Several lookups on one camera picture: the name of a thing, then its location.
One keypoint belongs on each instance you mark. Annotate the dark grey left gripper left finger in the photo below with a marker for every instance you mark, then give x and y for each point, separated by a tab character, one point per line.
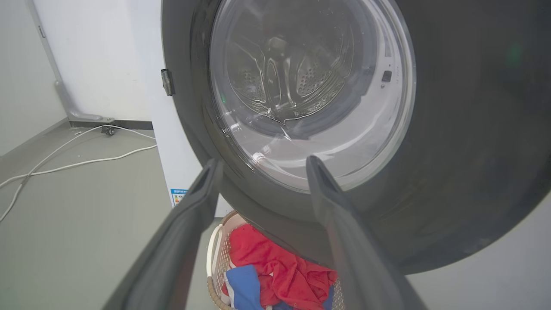
172	254

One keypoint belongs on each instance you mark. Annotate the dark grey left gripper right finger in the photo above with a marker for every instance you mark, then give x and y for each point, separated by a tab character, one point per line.
357	258

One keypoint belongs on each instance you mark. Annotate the white washing machine body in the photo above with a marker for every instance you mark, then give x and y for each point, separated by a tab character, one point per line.
172	142

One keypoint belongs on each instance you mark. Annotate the dark grey washing machine door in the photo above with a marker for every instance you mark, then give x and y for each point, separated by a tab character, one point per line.
452	129

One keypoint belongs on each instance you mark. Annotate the energy label sticker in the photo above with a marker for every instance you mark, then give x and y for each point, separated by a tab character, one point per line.
177	196

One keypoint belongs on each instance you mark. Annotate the red garment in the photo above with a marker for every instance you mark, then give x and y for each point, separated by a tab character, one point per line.
280	269

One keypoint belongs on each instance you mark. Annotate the white wicker laundry basket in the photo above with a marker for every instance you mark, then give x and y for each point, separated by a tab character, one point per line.
217	258

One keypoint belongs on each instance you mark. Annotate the small black caster wheel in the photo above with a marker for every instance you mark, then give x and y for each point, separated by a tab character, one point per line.
109	130

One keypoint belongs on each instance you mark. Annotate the blue garment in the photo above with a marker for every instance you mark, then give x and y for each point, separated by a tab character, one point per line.
245	286

